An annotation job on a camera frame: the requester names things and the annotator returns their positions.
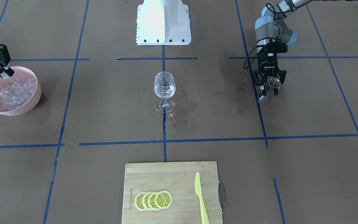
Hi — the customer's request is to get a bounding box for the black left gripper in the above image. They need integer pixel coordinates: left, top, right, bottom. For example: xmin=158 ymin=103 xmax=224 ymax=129
xmin=252 ymin=52 xmax=287 ymax=97

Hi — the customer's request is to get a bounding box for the steel double jigger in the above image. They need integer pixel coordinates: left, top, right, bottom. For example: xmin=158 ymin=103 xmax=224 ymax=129
xmin=259 ymin=77 xmax=274 ymax=102

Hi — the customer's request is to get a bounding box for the single clear ice cube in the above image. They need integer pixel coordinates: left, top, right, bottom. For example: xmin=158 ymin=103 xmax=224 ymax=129
xmin=1 ymin=72 xmax=12 ymax=79

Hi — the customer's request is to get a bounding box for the clear wine glass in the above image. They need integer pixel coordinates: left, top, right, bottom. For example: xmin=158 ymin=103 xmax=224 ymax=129
xmin=154 ymin=72 xmax=176 ymax=113

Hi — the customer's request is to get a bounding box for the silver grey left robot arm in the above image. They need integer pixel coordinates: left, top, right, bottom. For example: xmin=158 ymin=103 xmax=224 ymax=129
xmin=251 ymin=0 xmax=310 ymax=101

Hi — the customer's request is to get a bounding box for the pile of clear ice cubes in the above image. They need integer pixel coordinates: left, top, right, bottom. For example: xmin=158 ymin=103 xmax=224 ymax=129
xmin=0 ymin=77 xmax=37 ymax=112

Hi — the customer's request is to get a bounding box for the pink plastic bowl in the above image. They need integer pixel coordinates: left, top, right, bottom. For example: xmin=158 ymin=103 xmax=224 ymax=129
xmin=0 ymin=66 xmax=41 ymax=116

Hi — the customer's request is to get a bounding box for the bamboo cutting board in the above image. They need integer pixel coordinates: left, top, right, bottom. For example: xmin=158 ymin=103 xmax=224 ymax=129
xmin=121 ymin=161 xmax=223 ymax=224

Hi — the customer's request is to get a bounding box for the yellow plastic knife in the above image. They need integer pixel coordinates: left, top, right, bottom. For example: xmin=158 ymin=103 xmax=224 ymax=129
xmin=194 ymin=172 xmax=210 ymax=224

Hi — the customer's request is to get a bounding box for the back lemon slice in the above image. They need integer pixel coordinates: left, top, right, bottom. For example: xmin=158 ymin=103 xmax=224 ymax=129
xmin=155 ymin=190 xmax=173 ymax=209

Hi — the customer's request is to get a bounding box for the lemon slice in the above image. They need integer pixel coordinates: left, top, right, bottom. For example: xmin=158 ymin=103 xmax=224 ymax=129
xmin=135 ymin=192 xmax=147 ymax=211
xmin=148 ymin=192 xmax=160 ymax=210
xmin=142 ymin=191 xmax=153 ymax=210
xmin=155 ymin=190 xmax=173 ymax=209

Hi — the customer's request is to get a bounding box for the front lemon slice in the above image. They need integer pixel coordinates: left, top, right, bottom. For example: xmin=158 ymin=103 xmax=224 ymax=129
xmin=135 ymin=192 xmax=147 ymax=211

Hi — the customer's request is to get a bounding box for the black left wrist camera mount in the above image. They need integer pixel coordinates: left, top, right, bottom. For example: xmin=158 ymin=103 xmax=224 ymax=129
xmin=258 ymin=41 xmax=288 ymax=54

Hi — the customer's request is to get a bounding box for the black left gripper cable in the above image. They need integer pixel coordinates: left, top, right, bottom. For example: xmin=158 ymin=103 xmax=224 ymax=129
xmin=243 ymin=3 xmax=291 ymax=70

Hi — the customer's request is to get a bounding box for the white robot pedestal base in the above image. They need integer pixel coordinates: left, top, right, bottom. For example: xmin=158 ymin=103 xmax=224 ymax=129
xmin=135 ymin=0 xmax=192 ymax=46

